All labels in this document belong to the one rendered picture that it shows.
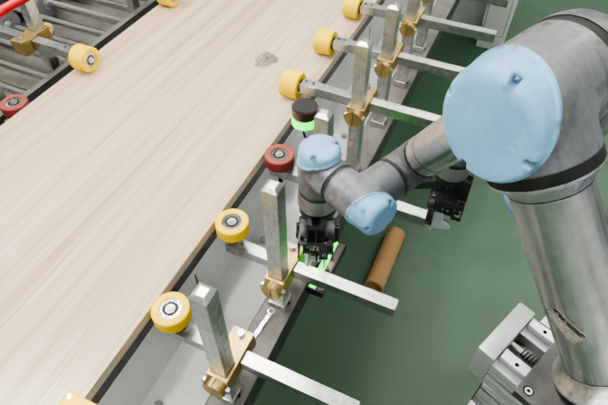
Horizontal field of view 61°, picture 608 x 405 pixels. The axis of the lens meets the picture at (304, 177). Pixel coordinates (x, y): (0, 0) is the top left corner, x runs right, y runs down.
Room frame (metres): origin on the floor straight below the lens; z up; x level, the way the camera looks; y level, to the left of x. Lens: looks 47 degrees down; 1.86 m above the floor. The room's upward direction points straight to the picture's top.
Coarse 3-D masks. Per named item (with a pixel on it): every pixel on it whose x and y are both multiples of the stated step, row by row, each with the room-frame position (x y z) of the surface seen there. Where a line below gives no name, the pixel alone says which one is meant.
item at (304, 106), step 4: (296, 100) 0.93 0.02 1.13; (300, 100) 0.93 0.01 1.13; (304, 100) 0.93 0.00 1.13; (308, 100) 0.93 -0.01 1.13; (312, 100) 0.93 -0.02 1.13; (296, 104) 0.92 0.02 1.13; (300, 104) 0.92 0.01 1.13; (304, 104) 0.92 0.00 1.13; (308, 104) 0.92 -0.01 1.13; (312, 104) 0.92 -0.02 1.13; (316, 104) 0.92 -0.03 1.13; (296, 108) 0.90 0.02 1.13; (300, 108) 0.90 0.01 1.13; (304, 108) 0.90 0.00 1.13; (308, 108) 0.90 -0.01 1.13; (312, 108) 0.90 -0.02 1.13; (300, 112) 0.89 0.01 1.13; (304, 112) 0.89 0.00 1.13; (308, 112) 0.89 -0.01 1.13; (296, 120) 0.89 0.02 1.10; (304, 132) 0.91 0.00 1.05; (312, 132) 0.88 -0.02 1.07; (304, 136) 0.91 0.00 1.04
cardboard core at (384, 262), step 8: (392, 232) 1.35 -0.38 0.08; (400, 232) 1.35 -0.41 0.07; (384, 240) 1.32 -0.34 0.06; (392, 240) 1.31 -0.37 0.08; (400, 240) 1.32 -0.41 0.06; (384, 248) 1.27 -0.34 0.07; (392, 248) 1.27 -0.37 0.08; (400, 248) 1.30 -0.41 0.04; (376, 256) 1.24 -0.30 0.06; (384, 256) 1.23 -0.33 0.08; (392, 256) 1.23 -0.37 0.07; (376, 264) 1.19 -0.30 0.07; (384, 264) 1.19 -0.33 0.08; (392, 264) 1.20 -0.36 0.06; (376, 272) 1.15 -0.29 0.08; (384, 272) 1.15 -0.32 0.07; (368, 280) 1.12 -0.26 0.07; (376, 280) 1.11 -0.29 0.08; (384, 280) 1.12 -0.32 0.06; (376, 288) 1.12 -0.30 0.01
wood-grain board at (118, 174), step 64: (192, 0) 1.82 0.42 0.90; (256, 0) 1.82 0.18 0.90; (320, 0) 1.82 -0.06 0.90; (128, 64) 1.41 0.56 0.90; (192, 64) 1.40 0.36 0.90; (320, 64) 1.40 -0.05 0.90; (0, 128) 1.09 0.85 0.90; (64, 128) 1.09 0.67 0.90; (128, 128) 1.09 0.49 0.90; (192, 128) 1.09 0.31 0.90; (256, 128) 1.09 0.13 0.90; (0, 192) 0.86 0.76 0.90; (64, 192) 0.86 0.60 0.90; (128, 192) 0.86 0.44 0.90; (192, 192) 0.86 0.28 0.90; (0, 256) 0.67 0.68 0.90; (64, 256) 0.66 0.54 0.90; (128, 256) 0.66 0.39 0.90; (192, 256) 0.67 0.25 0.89; (0, 320) 0.51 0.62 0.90; (64, 320) 0.51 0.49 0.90; (128, 320) 0.51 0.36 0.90; (0, 384) 0.38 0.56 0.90; (64, 384) 0.38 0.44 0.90
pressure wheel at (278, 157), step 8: (280, 144) 1.02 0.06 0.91; (272, 152) 0.99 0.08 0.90; (280, 152) 0.99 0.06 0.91; (288, 152) 0.99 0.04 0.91; (264, 160) 0.98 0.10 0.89; (272, 160) 0.96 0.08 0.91; (280, 160) 0.96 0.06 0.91; (288, 160) 0.96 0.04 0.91; (272, 168) 0.95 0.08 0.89; (280, 168) 0.95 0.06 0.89; (288, 168) 0.95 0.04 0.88
